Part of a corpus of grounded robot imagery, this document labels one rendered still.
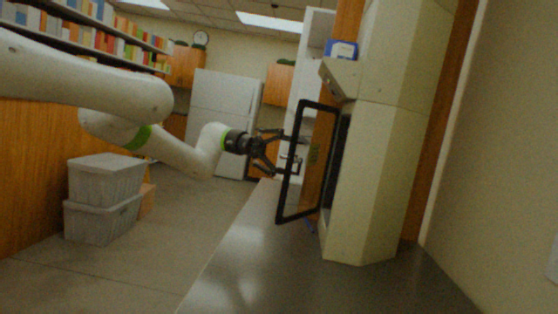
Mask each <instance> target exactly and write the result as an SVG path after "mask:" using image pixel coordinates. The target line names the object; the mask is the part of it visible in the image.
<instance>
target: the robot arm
mask: <svg viewBox="0 0 558 314"><path fill-rule="evenodd" d="M0 97H10V98H19V99H33V100H39V101H47V102H52V103H59V104H64V105H68V106H77V107H78V122H79V124H80V125H81V126H82V128H83V129H84V130H85V131H86V132H87V133H89V134H90V135H92V136H94V137H96V138H99V139H101V140H104V141H106V142H108V143H111V144H113V145H115V146H117V147H122V148H124V149H126V151H128V152H130V153H134V154H139V155H143V156H146V157H148V158H151V159H154V160H157V161H160V162H162V163H165V164H167V165H168V166H172V167H175V168H177V169H179V170H180V171H182V172H183V173H185V174H187V175H189V176H190V177H191V178H193V180H195V181H206V180H208V179H210V178H211V177H212V176H213V174H214V171H215V169H216V166H217V163H218V162H219V159H220V158H221V155H222V153H223V152H227V153H230V154H235V155H238V156H243V155H247V156H249V157H251V158H252V159H253V161H252V162H251V163H250V166H252V167H257V168H258V169H260V170H261V171H263V172H264V173H265V174H267V175H268V176H270V177H275V176H276V174H284V171H285V168H283V167H276V166H275V165H274V164H273V163H272V162H271V161H270V160H269V159H268V158H267V156H266V155H265V153H266V148H267V146H266V145H267V144H269V143H270V142H273V141H276V140H279V139H281V140H285V141H288V142H290V141H291V136H290V135H287V134H285V133H284V132H285V129H284V128H274V129H262V128H257V132H258V134H257V135H256V136H253V135H249V133H248V132H247V131H243V130H239V129H235V128H232V127H229V126H225V125H223V124H222V123H221V122H217V121H213V122H209V123H207V124H206V125H205V126H204V127H203V128H202V129H201V133H200V136H199V139H198V141H197V144H196V146H195V148H193V147H191V146H189V145H187V144H186V143H184V142H182V141H180V140H178V139H177V138H175V137H174V136H173V135H172V134H170V133H168V132H167V131H166V130H164V129H163V128H162V127H160V126H159V125H158V123H160V122H161V121H163V120H165V119H166V118H167V117H168V116H169V115H170V113H171V111H172V110H173V108H174V95H173V93H172V90H171V89H170V87H169V86H168V84H167V83H166V82H164V81H163V80H162V79H160V78H157V77H154V76H151V75H146V74H140V73H135V72H128V71H123V70H120V69H116V68H112V67H109V66H105V65H100V64H96V63H93V62H91V61H87V60H84V59H82V58H77V57H74V56H72V55H69V54H66V53H65V52H63V51H58V50H56V49H53V48H51V47H49V46H46V45H43V44H40V43H38V42H35V41H33V40H30V39H28V38H25V37H21V36H19V35H17V34H15V33H13V32H10V31H7V30H5V29H3V28H1V27H0ZM265 133H279V134H278V135H276V136H273V137H270V138H268V139H266V140H264V139H263V138H262V137H261V135H264V134H265ZM257 159H259V160H261V161H262V162H264V163H265V164H266V165H267V166H268V167H269V168H266V167H265V166H263V165H262V164H261V163H259V162H258V161H256V160H257ZM269 169H270V170H269Z"/></svg>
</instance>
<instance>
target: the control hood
mask: <svg viewBox="0 0 558 314"><path fill-rule="evenodd" d="M363 68H364V64H363V63H362V62H357V61H352V60H348V59H342V58H333V57H328V56H323V58H322V61H321V64H320V65H319V68H318V71H317V74H318V76H319V77H320V79H321V80H322V81H323V77H324V75H325V74H326V73H327V75H328V76H329V78H330V80H331V81H332V83H333V84H334V86H335V87H336V89H337V90H338V92H339V93H340V95H341V96H342V98H340V99H337V100H336V102H337V103H341V104H343V103H347V102H350V101H352V100H354V99H356V98H357V93H358V88H359V85H360V80H361V77H362V72H363ZM323 83H324V82H323ZM325 86H326V85H325ZM326 87H327V86H326ZM327 89H328V87H327ZM328 90H329V89H328ZM329 92H330V90H329ZM330 94H331V92H330ZM331 95H332V94H331ZM332 97H333V95H332ZM333 98H334V97H333ZM334 99H335V98H334Z"/></svg>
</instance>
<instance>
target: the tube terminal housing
mask: <svg viewBox="0 0 558 314"><path fill-rule="evenodd" d="M453 20H454V16H453V15H451V14H450V13H449V12H448V11H446V10H445V9H443V8H442V7H441V6H440V5H438V4H437V3H436V2H434V1H433V0H374V1H373V3H372V4H371V7H370V8H369V9H368V11H367V12H366V14H365V15H364V18H363V19H362V21H361V25H360V29H359V33H358V38H357V43H358V47H357V54H356V58H355V61H357V62H362V63H363V64H364V68H363V72H362V77H361V80H360V85H359V88H358V93H357V98H356V99H354V100H352V101H350V102H347V103H344V105H343V111H342V116H346V117H350V125H349V129H348V133H347V138H346V146H345V149H344V157H343V161H344V163H343V165H342V170H341V174H340V178H339V182H338V184H337V188H336V193H335V196H334V201H333V205H332V209H331V213H330V219H329V224H328V228H327V230H326V227H325V223H324V218H323V211H322V210H321V213H320V214H319V217H318V222H317V226H318V233H319V239H320V246H321V252H322V259H327V260H331V261H335V262H340V263H347V264H350V265H355V266H359V267H361V266H365V265H367V264H370V263H376V262H379V261H383V260H386V259H390V258H393V257H395V255H396V251H397V247H398V241H399V238H400V235H401V231H402V228H403V224H404V219H405V213H406V210H407V206H408V202H409V199H410V195H411V191H412V185H413V182H414V178H415V174H416V171H417V168H418V164H419V158H420V155H421V150H422V146H423V143H424V139H425V133H426V129H427V126H428V122H429V119H430V115H431V111H432V104H433V101H434V97H435V94H436V91H437V87H438V83H439V77H440V73H441V70H442V66H443V63H444V59H445V55H446V49H447V46H448V42H449V37H450V34H451V30H452V27H453ZM368 28H369V29H368ZM367 30H368V33H367V36H366V40H365V45H364V52H363V55H362V56H361V57H359V55H360V51H361V49H362V45H363V42H364V35H365V33H366V31H367ZM342 116H341V118H342Z"/></svg>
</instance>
